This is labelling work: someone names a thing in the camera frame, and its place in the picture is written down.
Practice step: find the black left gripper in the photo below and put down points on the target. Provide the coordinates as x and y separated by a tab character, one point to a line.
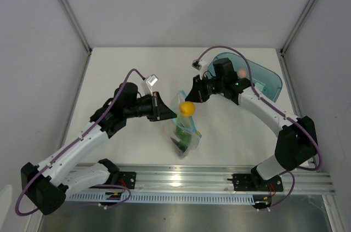
160	111

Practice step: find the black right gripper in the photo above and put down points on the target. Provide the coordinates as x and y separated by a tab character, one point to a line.
197	94

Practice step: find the yellow toy lemon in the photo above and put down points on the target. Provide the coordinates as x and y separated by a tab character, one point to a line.
187	109

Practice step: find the green toy bell pepper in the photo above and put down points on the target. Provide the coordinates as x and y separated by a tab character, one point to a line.
183	137

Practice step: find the clear zip bag teal zipper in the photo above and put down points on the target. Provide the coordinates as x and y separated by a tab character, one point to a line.
184	122

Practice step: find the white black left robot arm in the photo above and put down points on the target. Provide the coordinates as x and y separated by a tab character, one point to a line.
51	181

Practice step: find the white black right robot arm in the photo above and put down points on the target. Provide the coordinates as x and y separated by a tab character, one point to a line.
296	137

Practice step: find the pink toy egg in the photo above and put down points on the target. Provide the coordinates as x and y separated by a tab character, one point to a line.
242	73

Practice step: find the teal plastic tray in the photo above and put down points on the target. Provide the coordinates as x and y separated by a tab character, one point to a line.
267	81

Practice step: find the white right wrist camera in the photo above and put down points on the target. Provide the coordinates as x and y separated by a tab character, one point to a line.
201	66

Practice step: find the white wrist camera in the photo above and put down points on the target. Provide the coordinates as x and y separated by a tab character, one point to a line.
148	83
201	66

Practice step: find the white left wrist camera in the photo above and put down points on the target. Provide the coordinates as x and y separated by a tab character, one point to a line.
148	83

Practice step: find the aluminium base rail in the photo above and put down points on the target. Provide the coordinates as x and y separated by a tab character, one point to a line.
218	180

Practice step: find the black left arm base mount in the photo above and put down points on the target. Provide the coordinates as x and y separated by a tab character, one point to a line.
116	176

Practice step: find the white slotted cable duct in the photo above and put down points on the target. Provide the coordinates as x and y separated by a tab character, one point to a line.
179	198

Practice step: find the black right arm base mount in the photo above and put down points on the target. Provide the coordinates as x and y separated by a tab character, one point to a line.
251	182

